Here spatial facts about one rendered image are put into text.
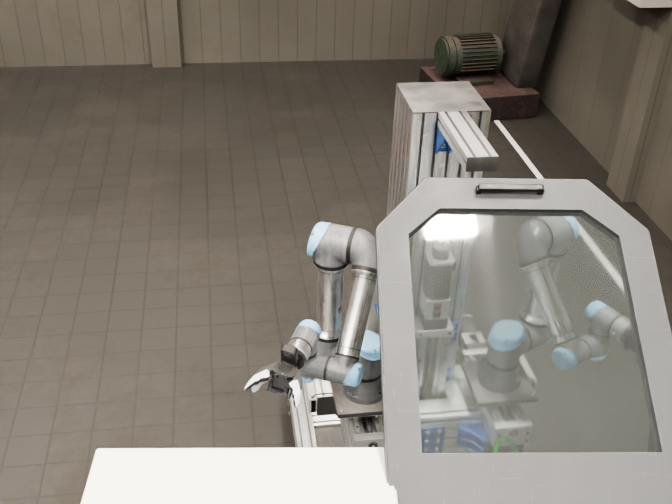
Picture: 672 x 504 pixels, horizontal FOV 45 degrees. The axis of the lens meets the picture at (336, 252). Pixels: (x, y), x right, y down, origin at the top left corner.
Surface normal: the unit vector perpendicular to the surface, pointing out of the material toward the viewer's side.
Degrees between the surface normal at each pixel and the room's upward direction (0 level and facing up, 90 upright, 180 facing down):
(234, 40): 90
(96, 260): 0
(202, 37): 90
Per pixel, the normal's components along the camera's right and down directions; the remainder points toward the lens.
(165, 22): 0.15, 0.54
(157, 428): 0.03, -0.84
